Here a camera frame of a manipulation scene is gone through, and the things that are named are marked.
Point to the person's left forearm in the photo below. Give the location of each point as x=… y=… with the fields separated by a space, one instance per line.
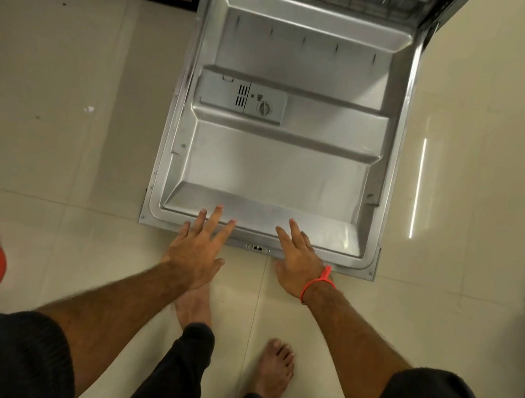
x=118 y=312

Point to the person's left little finger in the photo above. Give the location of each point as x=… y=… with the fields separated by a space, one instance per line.
x=181 y=234

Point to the stainless steel dishwasher door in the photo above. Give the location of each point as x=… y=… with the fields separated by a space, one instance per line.
x=277 y=169

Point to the grey detergent dispenser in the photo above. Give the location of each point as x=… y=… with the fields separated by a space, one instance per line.
x=242 y=97

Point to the person's left middle finger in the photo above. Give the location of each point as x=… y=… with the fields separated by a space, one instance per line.
x=212 y=223

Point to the orange thread wristband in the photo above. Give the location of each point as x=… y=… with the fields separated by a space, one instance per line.
x=316 y=281

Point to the person's right middle finger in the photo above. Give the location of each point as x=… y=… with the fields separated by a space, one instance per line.
x=297 y=236

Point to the person's black trousers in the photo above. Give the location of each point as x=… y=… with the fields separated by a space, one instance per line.
x=176 y=382

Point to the person's left hand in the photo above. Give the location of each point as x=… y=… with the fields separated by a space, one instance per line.
x=195 y=258

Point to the person's right foot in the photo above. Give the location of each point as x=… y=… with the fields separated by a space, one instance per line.
x=273 y=371

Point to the person's left thumb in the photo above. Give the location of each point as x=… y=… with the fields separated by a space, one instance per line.
x=218 y=266

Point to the person's right forearm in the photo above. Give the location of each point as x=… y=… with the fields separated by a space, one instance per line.
x=352 y=352

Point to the person's left foot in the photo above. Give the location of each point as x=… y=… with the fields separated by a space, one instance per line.
x=194 y=305

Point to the person's right thumb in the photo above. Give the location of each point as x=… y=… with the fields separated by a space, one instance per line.
x=278 y=269

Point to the person's foot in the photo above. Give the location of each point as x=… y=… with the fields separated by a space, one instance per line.
x=273 y=371
x=194 y=305

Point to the person's right hand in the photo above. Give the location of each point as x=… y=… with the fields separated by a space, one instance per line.
x=299 y=270

